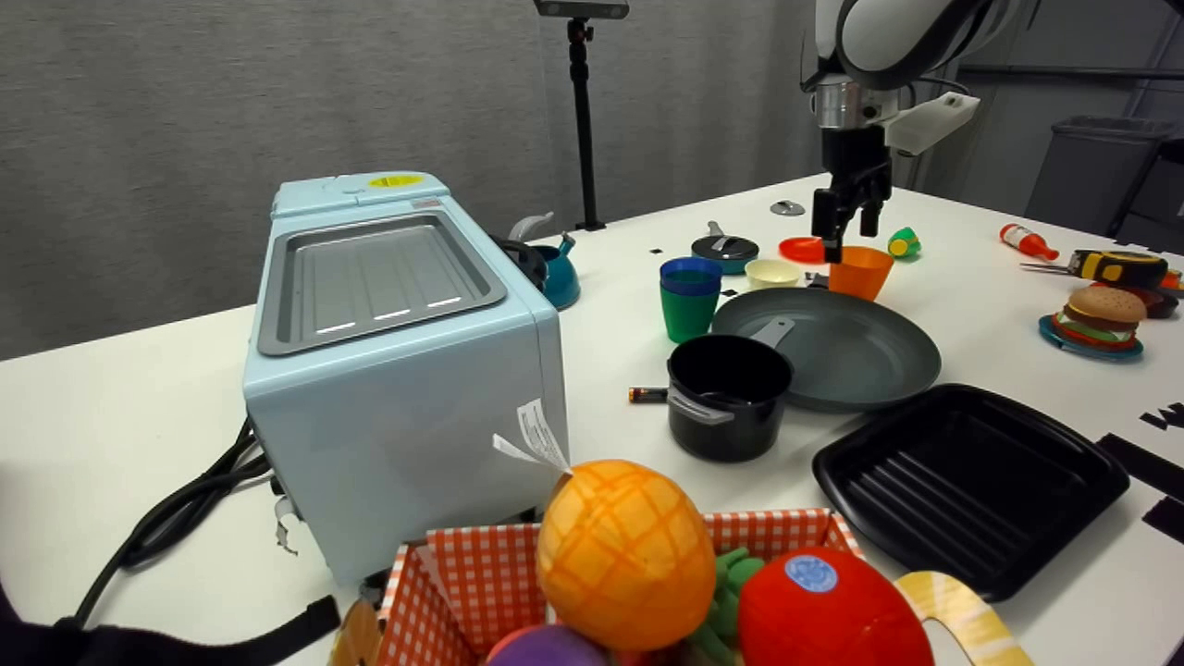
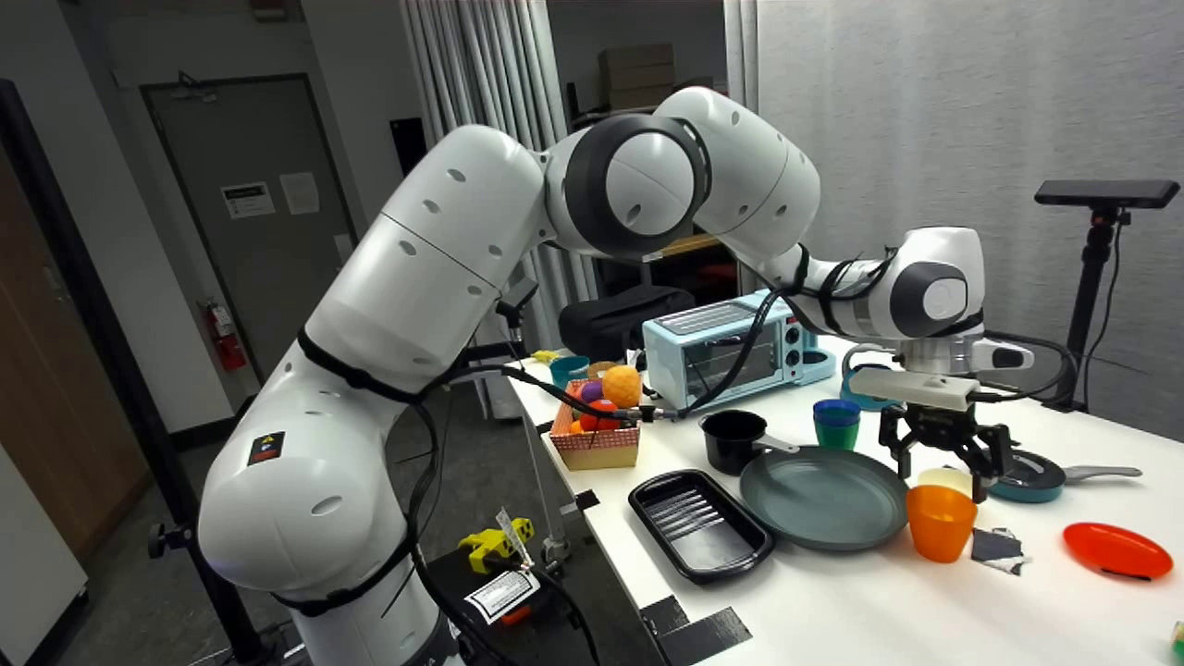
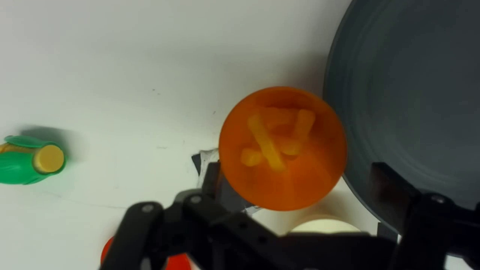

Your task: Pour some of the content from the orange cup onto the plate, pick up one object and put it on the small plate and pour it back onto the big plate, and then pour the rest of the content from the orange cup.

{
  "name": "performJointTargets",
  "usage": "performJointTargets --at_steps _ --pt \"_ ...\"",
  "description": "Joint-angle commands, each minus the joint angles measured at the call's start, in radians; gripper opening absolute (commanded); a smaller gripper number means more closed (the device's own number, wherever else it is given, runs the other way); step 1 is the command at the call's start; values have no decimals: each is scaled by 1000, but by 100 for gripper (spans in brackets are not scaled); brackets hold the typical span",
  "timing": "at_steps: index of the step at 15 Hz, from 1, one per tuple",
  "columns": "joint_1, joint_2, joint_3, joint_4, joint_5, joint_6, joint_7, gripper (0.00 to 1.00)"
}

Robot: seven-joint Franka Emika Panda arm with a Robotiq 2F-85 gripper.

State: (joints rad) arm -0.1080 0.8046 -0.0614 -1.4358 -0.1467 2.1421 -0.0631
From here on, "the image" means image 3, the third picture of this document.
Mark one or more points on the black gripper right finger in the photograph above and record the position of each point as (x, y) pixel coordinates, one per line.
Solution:
(435, 235)

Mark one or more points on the yellow toy fry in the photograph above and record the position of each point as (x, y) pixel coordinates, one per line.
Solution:
(291, 148)
(250, 157)
(303, 125)
(264, 143)

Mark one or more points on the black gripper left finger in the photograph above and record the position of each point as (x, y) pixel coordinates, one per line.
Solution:
(150, 235)

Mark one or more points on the dark grey-green plate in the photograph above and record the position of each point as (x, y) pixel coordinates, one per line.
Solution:
(414, 100)

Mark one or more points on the translucent orange cup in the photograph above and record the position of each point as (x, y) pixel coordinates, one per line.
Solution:
(300, 185)

